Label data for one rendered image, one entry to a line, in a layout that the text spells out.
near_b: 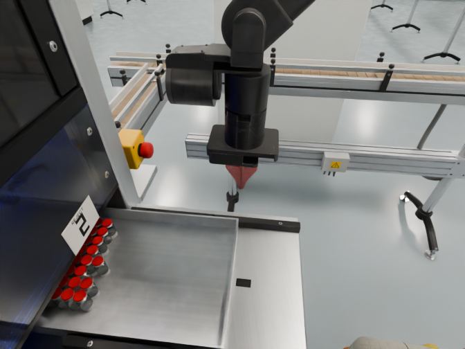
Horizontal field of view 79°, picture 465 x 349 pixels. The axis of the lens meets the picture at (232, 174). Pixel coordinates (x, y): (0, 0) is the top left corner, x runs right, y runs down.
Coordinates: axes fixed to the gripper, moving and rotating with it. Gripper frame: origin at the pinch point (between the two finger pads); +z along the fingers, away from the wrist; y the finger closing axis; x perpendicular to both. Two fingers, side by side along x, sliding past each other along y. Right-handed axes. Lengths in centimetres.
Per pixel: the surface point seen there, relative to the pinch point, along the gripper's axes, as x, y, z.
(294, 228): -6.0, -12.2, 18.5
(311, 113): -143, -38, 65
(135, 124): -40, 37, 17
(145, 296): 12.1, 16.3, 20.2
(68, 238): 10.7, 26.7, 5.5
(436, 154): -87, -91, 52
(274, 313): 12.4, -7.9, 20.0
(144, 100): -55, 40, 16
